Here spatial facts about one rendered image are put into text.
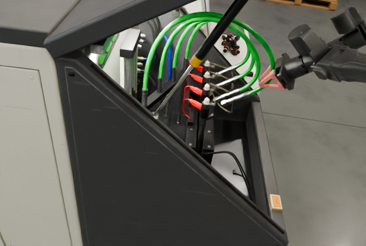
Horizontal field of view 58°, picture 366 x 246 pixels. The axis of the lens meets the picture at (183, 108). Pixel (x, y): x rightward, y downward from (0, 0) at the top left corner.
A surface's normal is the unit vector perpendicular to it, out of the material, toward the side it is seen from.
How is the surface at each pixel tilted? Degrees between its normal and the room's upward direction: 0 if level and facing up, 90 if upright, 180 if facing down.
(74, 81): 90
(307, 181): 0
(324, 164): 0
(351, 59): 46
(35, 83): 90
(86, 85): 90
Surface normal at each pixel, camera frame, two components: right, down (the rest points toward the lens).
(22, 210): -0.07, 0.61
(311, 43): 0.18, 0.21
